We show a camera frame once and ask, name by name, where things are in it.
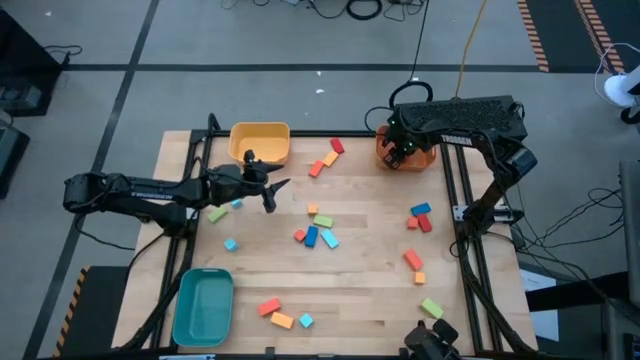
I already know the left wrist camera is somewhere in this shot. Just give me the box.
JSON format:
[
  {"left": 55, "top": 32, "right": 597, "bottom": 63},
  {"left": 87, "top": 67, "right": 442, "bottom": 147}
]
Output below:
[{"left": 214, "top": 163, "right": 247, "bottom": 189}]

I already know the yellow plastic bin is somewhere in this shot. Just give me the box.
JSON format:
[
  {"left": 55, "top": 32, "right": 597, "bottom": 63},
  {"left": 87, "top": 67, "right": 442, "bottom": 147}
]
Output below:
[{"left": 228, "top": 121, "right": 292, "bottom": 166}]

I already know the white paper sheet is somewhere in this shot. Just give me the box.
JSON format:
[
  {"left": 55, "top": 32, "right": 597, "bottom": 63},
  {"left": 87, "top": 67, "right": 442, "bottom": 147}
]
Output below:
[{"left": 519, "top": 268, "right": 560, "bottom": 342}]

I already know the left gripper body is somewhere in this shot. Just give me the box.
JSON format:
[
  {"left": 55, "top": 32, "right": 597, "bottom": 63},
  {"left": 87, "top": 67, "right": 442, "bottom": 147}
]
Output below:
[{"left": 202, "top": 163, "right": 266, "bottom": 207}]

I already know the white round device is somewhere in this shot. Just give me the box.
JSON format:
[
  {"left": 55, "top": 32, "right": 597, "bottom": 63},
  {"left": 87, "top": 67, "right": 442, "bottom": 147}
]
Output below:
[{"left": 602, "top": 64, "right": 640, "bottom": 109}]

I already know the black bulky object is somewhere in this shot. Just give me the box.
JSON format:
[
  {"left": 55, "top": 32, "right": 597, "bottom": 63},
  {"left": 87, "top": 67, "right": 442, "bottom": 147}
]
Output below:
[{"left": 403, "top": 318, "right": 460, "bottom": 360}]

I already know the black cable loop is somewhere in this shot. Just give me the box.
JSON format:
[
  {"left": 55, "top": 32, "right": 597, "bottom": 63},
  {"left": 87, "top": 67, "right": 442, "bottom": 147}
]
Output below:
[{"left": 346, "top": 0, "right": 384, "bottom": 22}]

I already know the black coiled cable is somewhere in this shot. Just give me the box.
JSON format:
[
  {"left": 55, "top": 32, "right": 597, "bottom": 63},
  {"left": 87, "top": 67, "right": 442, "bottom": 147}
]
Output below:
[{"left": 388, "top": 0, "right": 434, "bottom": 109}]

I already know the grey panel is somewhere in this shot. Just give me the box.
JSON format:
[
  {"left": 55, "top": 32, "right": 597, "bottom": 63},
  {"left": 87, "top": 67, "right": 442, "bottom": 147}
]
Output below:
[{"left": 618, "top": 159, "right": 640, "bottom": 306}]

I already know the dark grey equipment box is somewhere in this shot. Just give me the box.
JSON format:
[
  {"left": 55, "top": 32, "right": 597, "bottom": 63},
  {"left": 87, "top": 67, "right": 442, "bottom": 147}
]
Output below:
[{"left": 0, "top": 119, "right": 31, "bottom": 200}]

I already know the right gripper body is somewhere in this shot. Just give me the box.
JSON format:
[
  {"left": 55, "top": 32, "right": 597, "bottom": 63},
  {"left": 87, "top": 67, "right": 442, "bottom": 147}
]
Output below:
[{"left": 387, "top": 118, "right": 426, "bottom": 159}]

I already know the teal plastic bin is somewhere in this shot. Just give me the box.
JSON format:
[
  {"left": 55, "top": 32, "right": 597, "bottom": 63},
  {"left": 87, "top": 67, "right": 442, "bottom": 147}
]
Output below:
[{"left": 171, "top": 267, "right": 235, "bottom": 349}]

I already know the hazard-striped black floor mat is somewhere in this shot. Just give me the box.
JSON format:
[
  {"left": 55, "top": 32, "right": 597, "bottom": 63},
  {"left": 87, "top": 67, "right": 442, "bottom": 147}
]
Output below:
[
  {"left": 517, "top": 0, "right": 640, "bottom": 74},
  {"left": 52, "top": 264, "right": 131, "bottom": 360}
]

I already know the yellow hanging cable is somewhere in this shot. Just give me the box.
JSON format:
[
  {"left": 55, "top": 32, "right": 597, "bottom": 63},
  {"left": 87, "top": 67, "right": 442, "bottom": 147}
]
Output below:
[{"left": 453, "top": 0, "right": 489, "bottom": 99}]

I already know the orange plastic bin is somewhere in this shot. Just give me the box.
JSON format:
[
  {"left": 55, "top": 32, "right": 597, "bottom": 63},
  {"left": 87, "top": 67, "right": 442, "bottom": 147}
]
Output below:
[{"left": 375, "top": 124, "right": 437, "bottom": 173}]

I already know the black desk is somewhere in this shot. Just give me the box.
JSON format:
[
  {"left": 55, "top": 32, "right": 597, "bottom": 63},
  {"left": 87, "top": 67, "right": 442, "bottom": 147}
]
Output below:
[{"left": 524, "top": 271, "right": 640, "bottom": 360}]

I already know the black cabinet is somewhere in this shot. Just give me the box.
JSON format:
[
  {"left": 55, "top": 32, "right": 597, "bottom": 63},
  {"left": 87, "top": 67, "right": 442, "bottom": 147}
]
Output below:
[{"left": 0, "top": 8, "right": 64, "bottom": 119}]

